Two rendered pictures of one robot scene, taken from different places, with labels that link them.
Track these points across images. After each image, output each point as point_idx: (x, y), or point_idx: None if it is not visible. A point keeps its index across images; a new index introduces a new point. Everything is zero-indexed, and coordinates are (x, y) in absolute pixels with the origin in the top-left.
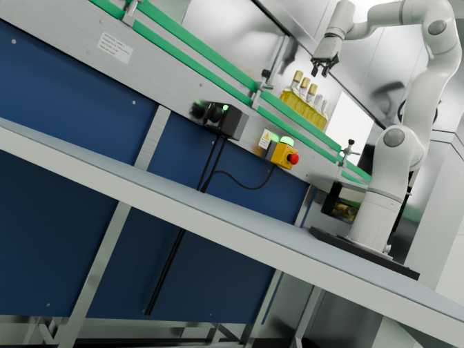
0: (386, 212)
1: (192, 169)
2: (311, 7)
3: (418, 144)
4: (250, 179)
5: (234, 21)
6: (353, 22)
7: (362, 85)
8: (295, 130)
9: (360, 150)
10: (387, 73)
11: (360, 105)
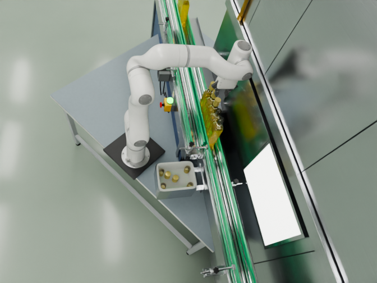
0: None
1: (168, 88)
2: (268, 44)
3: (124, 119)
4: None
5: (229, 42)
6: (235, 62)
7: (307, 171)
8: (181, 103)
9: (276, 238)
10: (366, 209)
11: (285, 183)
